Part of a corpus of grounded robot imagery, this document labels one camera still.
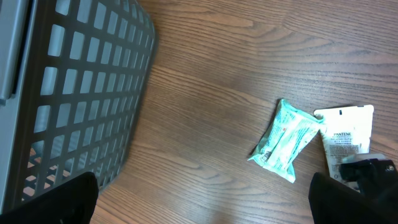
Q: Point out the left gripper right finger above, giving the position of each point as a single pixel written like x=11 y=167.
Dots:
x=333 y=202

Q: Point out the teal wet wipes pack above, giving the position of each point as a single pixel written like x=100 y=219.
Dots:
x=289 y=133

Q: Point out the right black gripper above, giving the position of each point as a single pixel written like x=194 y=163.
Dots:
x=376 y=177

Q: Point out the white cream tube gold cap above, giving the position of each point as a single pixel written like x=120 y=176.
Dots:
x=345 y=131

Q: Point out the grey plastic mesh basket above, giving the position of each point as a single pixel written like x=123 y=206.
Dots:
x=73 y=75

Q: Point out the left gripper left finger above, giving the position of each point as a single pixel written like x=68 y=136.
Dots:
x=73 y=202

